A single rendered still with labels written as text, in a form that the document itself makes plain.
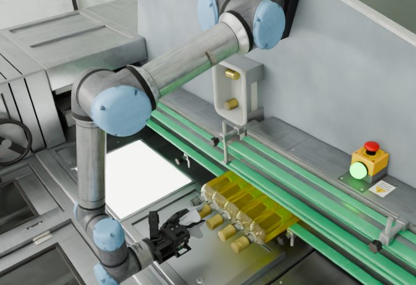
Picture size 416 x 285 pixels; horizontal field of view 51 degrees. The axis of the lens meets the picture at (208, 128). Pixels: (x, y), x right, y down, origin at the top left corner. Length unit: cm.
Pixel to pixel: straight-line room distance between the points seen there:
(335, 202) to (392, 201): 14
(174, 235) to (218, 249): 22
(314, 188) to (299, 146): 18
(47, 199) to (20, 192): 13
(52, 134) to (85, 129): 100
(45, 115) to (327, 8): 131
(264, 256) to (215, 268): 16
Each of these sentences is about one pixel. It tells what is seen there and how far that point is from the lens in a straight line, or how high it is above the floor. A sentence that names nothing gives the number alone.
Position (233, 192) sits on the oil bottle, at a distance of 141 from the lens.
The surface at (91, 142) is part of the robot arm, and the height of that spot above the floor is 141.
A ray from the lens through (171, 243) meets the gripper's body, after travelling 129.
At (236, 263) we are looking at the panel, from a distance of 142.
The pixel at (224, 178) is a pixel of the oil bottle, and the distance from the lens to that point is 148.
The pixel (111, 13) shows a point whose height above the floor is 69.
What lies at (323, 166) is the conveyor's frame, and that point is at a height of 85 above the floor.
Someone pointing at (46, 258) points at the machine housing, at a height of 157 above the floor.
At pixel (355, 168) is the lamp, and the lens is 125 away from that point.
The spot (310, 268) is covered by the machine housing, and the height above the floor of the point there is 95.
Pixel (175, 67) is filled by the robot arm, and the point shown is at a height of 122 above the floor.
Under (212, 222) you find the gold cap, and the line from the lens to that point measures 134.
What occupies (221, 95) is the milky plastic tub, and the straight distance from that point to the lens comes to 165.
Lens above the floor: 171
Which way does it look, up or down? 29 degrees down
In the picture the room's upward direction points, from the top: 115 degrees counter-clockwise
